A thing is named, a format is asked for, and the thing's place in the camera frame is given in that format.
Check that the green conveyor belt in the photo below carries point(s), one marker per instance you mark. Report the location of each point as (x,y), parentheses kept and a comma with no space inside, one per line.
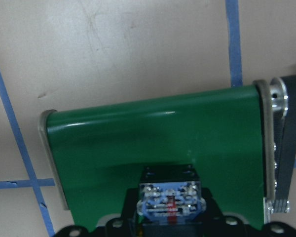
(241,141)

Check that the green push button switch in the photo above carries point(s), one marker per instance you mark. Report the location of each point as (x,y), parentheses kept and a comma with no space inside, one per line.
(170,194)

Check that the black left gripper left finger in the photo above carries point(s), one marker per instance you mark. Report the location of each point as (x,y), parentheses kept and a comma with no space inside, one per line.
(123,226)

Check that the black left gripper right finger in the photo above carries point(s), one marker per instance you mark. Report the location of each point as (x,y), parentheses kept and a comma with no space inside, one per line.
(217,224)

